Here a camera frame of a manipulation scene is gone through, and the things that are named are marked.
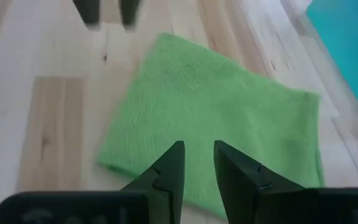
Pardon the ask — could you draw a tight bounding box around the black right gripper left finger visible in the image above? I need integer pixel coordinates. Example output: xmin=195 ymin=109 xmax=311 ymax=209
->
xmin=0 ymin=140 xmax=186 ymax=224

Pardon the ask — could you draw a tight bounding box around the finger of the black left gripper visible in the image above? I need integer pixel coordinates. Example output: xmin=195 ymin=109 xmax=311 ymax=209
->
xmin=118 ymin=0 xmax=142 ymax=32
xmin=72 ymin=0 xmax=101 ymax=30

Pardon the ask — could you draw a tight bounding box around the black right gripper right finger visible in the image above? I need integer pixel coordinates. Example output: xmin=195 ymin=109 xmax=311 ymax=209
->
xmin=213 ymin=139 xmax=358 ymax=224

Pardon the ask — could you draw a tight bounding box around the green microfiber towel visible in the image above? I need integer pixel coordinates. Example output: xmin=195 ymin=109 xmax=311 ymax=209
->
xmin=95 ymin=32 xmax=325 ymax=218

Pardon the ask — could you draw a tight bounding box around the teal plastic basket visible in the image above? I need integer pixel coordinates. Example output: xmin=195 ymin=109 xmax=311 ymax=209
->
xmin=305 ymin=0 xmax=358 ymax=122

